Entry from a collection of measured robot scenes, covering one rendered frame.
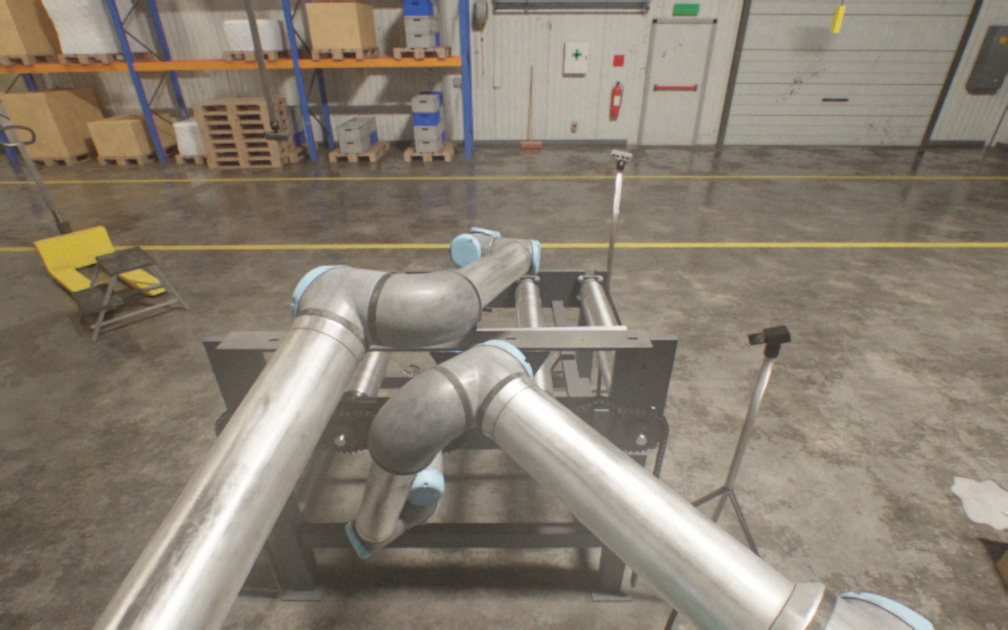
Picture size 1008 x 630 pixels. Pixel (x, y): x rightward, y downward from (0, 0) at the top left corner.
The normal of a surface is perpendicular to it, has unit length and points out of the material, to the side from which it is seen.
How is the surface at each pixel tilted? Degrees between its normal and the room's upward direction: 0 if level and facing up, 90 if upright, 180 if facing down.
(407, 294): 38
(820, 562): 0
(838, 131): 90
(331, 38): 90
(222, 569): 62
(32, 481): 0
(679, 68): 90
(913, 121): 90
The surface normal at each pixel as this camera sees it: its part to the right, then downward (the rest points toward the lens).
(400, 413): -0.43, -0.33
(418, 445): 0.11, 0.35
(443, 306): 0.55, -0.06
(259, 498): 0.79, -0.21
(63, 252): 0.80, 0.29
